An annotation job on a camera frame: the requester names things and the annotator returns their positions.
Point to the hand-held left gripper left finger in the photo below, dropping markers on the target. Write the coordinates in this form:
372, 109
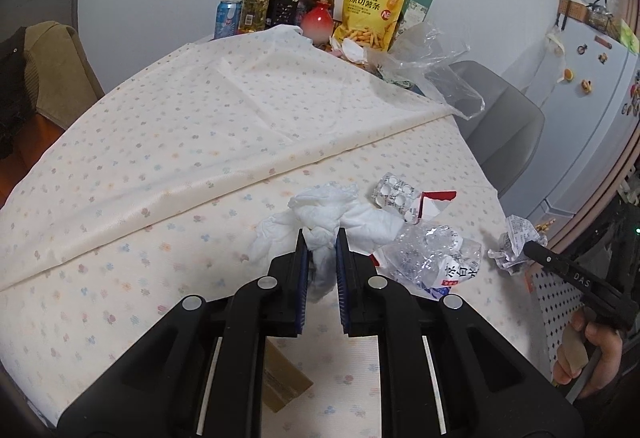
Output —
301, 288

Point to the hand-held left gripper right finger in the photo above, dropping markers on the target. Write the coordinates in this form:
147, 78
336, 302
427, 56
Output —
342, 288

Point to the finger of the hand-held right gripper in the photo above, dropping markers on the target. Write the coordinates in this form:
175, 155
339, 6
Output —
537, 254

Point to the printed paper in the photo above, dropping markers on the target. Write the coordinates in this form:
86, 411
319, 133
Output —
512, 238

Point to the white tissue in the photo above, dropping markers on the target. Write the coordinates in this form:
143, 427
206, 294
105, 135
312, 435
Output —
325, 218

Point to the crushed clear plastic bottle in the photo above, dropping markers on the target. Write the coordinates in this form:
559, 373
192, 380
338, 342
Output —
430, 250

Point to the silver pill blister pack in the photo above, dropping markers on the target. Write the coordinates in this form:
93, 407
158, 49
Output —
392, 188

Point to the torn red white carton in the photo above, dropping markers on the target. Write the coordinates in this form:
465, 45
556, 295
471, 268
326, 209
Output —
426, 208

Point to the person's right hand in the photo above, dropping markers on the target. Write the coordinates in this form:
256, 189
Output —
607, 353

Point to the brown cardboard box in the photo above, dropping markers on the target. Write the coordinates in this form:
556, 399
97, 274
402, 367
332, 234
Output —
285, 383

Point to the grey chair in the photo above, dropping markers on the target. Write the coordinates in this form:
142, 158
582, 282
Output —
500, 128

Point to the pale blue refrigerator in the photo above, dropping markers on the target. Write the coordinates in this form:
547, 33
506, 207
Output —
590, 118

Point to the yellow fridge magnet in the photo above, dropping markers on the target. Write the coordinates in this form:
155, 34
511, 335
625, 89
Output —
584, 86

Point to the orange fridge magnet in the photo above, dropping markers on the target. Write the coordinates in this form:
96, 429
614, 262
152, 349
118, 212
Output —
565, 74

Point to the floral cream tablecloth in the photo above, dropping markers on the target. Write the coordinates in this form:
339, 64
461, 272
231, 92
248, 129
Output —
175, 143

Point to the white hanging bag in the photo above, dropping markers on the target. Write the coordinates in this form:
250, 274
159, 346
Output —
556, 40

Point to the clear plastic bag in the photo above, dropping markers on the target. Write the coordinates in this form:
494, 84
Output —
430, 53

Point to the white crumpled napkin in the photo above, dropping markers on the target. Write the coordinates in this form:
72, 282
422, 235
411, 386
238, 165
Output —
354, 50

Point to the glass jar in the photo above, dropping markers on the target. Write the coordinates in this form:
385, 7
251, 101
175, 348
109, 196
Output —
601, 15

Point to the wicker basket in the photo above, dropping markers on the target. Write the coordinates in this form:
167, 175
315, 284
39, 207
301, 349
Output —
572, 8

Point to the red peach-shaped ornament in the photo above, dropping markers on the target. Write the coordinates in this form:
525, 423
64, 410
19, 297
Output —
317, 23

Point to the black utensil holder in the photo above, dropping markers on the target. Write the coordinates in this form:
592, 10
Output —
282, 13

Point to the blue drink can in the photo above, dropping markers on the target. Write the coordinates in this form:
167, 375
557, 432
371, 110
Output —
227, 18

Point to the yellow snack bag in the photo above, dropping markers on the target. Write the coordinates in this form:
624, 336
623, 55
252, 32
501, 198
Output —
367, 3

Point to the black garment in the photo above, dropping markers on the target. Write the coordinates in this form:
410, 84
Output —
15, 93

